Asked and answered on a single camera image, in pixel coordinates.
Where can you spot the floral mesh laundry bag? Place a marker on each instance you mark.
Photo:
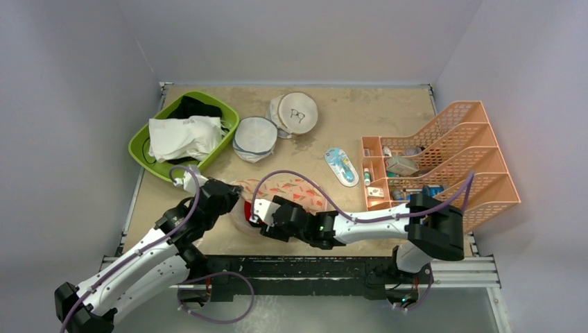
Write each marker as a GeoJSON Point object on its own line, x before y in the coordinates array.
{"type": "Point", "coordinates": [293, 189]}

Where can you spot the red bra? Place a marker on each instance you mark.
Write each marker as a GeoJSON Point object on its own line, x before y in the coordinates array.
{"type": "Point", "coordinates": [247, 206]}

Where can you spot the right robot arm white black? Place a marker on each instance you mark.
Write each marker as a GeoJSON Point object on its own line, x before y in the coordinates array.
{"type": "Point", "coordinates": [431, 229]}

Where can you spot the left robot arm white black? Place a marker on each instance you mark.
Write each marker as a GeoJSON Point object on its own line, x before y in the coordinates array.
{"type": "Point", "coordinates": [163, 257]}

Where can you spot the white round mesh laundry bag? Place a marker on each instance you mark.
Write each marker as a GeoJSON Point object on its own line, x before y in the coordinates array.
{"type": "Point", "coordinates": [254, 139]}

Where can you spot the beige glasses print laundry bag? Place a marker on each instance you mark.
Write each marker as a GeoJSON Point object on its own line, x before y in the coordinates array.
{"type": "Point", "coordinates": [294, 114]}

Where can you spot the blue toothbrush blister pack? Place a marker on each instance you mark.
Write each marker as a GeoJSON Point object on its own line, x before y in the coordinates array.
{"type": "Point", "coordinates": [341, 166]}

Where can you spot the small white box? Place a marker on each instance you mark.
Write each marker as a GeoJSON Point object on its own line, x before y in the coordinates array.
{"type": "Point", "coordinates": [375, 192]}

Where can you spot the white glue stick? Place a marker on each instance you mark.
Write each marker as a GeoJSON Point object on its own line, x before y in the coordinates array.
{"type": "Point", "coordinates": [367, 177]}

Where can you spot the white cloth in bin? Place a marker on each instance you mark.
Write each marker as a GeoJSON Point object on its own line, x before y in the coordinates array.
{"type": "Point", "coordinates": [195, 137]}

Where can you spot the grey box in organizer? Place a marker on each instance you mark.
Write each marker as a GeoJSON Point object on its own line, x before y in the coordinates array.
{"type": "Point", "coordinates": [401, 166]}

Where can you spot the blue can in organizer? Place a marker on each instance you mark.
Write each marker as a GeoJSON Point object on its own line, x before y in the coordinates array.
{"type": "Point", "coordinates": [397, 193]}

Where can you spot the black garment in bin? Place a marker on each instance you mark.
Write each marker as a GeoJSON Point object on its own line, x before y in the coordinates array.
{"type": "Point", "coordinates": [190, 106]}

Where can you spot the orange plastic file organizer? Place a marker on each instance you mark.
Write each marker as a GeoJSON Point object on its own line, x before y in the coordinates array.
{"type": "Point", "coordinates": [458, 140]}

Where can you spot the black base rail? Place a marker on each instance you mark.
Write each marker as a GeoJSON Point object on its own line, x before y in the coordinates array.
{"type": "Point", "coordinates": [373, 278]}

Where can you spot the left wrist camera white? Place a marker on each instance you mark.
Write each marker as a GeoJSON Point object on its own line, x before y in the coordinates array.
{"type": "Point", "coordinates": [187, 177]}

